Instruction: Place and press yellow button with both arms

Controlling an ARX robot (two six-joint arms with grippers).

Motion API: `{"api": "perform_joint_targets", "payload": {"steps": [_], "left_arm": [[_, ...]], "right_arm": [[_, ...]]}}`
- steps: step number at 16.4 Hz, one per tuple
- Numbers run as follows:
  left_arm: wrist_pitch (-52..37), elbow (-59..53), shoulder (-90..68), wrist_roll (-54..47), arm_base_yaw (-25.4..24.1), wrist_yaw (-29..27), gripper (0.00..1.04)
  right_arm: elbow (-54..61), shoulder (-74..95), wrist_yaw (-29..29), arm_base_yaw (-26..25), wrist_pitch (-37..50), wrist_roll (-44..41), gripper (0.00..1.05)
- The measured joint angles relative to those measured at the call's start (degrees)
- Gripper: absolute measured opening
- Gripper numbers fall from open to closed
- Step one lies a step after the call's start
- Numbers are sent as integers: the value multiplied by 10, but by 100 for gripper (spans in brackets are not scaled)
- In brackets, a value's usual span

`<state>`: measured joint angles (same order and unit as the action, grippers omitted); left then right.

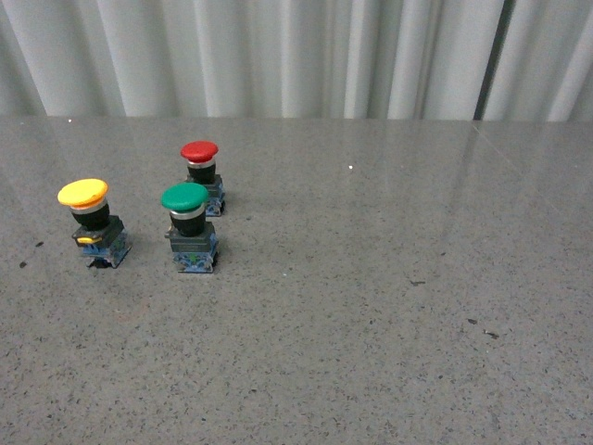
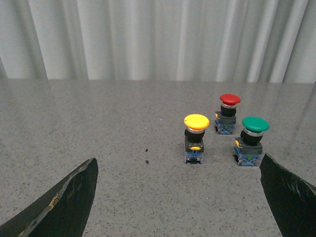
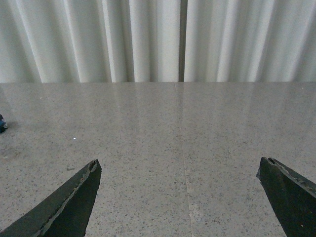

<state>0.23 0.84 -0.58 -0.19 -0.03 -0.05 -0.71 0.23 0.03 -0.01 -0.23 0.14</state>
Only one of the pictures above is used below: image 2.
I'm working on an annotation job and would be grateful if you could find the red mushroom push button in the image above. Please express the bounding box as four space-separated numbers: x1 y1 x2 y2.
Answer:
214 93 241 135

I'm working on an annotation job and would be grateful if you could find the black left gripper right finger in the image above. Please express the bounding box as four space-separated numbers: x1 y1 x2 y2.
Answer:
260 154 316 237

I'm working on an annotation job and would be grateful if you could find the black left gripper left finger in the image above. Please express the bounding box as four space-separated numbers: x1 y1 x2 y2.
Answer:
0 158 98 237

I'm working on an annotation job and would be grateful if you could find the green mushroom push button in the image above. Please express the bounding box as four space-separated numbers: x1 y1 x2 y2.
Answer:
234 117 270 166

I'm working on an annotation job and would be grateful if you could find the white pleated curtain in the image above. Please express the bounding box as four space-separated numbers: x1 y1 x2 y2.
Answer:
0 0 316 83

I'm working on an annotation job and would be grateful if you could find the yellow mushroom push button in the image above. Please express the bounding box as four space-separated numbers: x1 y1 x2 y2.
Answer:
184 114 210 164

